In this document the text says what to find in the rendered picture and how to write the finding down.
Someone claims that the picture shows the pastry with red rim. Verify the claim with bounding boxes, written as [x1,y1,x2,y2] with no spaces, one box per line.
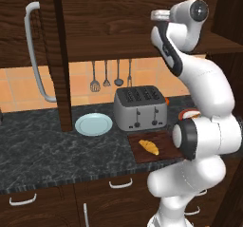
[178,107,202,122]

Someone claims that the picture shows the pale blue plate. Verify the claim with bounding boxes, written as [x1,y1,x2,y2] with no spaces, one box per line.
[74,112,114,138]

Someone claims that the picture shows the grey slotted spatula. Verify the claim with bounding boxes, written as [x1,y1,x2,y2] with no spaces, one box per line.
[89,60,102,93]

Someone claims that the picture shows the grey ladle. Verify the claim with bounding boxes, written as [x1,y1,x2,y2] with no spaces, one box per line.
[114,59,124,87]

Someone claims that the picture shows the grey long fork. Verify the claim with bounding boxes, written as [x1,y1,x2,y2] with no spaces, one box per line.
[126,58,133,88]

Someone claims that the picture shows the dark wood drawer front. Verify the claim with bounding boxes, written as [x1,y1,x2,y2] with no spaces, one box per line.
[0,183,77,227]
[73,169,159,204]

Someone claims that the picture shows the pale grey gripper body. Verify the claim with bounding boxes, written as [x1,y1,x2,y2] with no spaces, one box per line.
[150,9,172,23]

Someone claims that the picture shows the grey curved door handle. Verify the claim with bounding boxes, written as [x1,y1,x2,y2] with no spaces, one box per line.
[24,1,58,104]

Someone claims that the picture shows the white drawer handle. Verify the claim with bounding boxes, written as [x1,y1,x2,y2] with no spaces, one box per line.
[195,188,209,197]
[184,205,201,217]
[108,178,134,190]
[8,193,38,207]

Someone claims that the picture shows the golden croissant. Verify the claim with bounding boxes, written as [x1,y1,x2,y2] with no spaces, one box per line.
[138,139,160,157]

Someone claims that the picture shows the small grey spatula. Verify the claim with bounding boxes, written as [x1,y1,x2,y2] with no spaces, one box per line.
[103,60,112,88]

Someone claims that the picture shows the dark wood tall cabinet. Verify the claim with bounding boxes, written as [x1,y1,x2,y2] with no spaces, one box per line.
[204,0,243,118]

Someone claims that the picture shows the dark wood wall cabinet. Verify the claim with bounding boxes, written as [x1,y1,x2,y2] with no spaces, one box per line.
[0,0,49,69]
[58,0,243,64]

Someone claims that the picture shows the white vertical door handle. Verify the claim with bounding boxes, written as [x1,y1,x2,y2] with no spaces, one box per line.
[83,202,90,227]

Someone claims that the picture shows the dark wood base cabinet door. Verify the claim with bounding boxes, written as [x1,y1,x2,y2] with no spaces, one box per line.
[75,195,160,227]

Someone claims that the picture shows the grey four-slot toaster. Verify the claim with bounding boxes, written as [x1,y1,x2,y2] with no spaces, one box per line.
[113,85,169,133]

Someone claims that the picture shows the dark wood cutting board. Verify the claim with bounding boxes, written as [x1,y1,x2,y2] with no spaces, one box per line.
[126,129,186,165]

